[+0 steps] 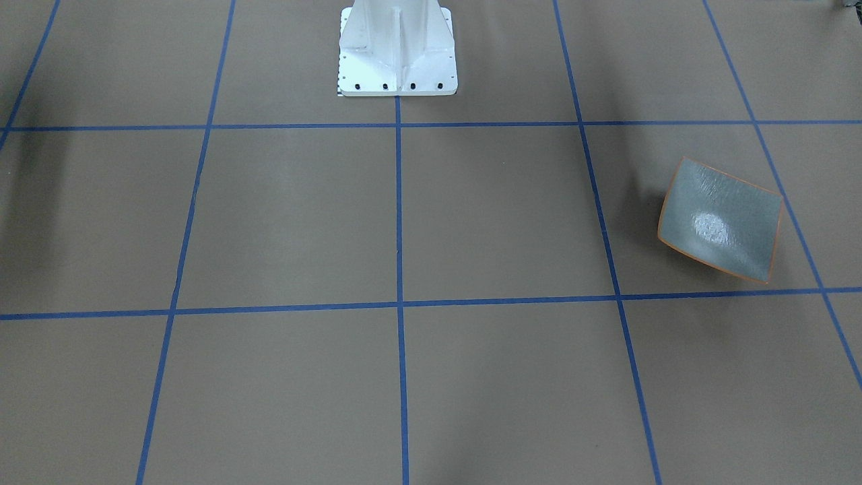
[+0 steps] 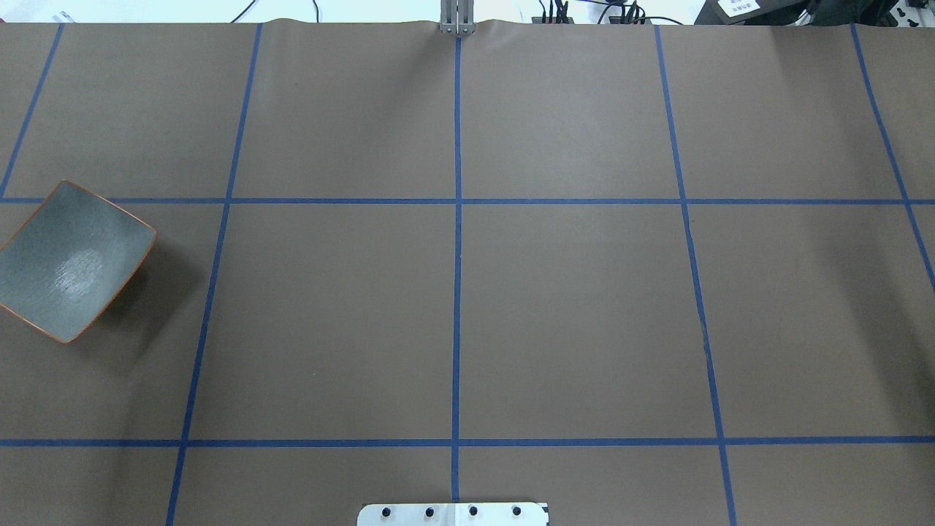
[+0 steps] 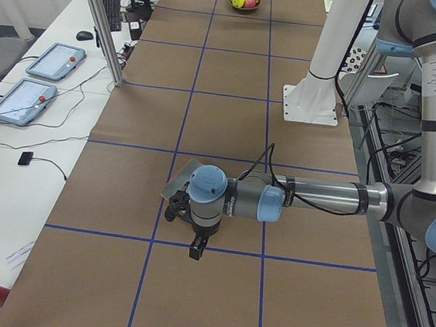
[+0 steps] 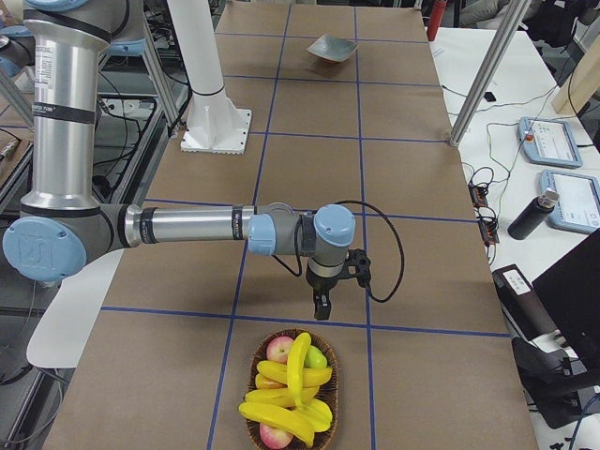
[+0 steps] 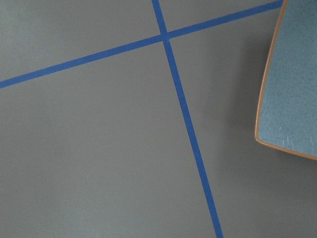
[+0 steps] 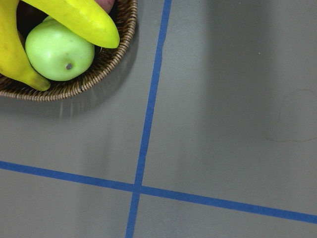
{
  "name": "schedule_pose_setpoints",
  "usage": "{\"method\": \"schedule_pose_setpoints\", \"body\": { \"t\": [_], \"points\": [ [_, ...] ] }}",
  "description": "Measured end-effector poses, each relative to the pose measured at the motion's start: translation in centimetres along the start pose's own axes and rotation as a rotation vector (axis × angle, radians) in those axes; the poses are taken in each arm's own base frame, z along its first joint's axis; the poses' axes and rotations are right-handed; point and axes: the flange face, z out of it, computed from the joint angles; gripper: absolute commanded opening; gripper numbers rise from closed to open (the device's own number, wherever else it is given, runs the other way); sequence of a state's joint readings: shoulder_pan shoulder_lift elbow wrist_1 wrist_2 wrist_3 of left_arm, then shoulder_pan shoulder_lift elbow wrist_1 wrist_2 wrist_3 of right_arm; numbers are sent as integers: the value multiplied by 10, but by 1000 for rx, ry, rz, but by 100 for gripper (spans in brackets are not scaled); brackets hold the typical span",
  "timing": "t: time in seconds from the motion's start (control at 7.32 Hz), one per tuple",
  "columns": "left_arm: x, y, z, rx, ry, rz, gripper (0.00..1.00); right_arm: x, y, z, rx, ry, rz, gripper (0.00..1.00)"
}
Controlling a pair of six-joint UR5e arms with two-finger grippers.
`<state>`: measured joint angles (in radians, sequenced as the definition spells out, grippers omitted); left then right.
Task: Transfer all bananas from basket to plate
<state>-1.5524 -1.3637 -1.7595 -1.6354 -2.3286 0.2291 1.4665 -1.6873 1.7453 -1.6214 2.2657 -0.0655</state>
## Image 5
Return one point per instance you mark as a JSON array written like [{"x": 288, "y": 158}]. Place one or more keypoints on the grey square plate orange rim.
[{"x": 287, "y": 108}]

